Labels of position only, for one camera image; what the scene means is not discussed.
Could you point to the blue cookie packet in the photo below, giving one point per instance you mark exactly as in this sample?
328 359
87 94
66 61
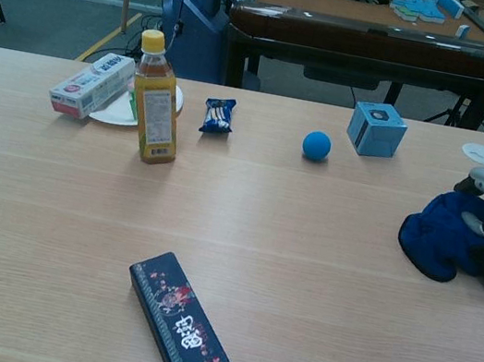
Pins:
218 116

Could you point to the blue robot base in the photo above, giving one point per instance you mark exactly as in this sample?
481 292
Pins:
198 28

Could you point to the white paper plate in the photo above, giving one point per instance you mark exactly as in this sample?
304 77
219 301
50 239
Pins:
113 113

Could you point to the light blue cube box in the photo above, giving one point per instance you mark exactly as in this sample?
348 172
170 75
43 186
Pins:
375 131

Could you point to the blue ball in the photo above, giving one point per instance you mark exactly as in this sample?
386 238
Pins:
317 146

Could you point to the white toothpaste box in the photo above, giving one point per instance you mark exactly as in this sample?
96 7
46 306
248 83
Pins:
90 86

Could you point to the dark wooden mahjong table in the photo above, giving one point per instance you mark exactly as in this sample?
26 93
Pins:
365 43

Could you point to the blue cloth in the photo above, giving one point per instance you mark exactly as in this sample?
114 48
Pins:
438 239

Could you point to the green small packet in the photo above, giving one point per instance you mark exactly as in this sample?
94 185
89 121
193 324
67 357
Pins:
132 101

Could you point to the white round table cap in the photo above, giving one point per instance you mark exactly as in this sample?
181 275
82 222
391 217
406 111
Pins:
479 152

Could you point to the tea bottle yellow cap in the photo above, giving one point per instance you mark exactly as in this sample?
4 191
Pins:
157 114

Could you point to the single blue mahjong tile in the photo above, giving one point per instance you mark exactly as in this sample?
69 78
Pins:
462 31

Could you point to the dark blue long box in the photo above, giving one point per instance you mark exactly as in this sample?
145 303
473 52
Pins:
181 325

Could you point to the black tripod stand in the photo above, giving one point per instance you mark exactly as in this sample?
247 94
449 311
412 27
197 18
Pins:
448 114

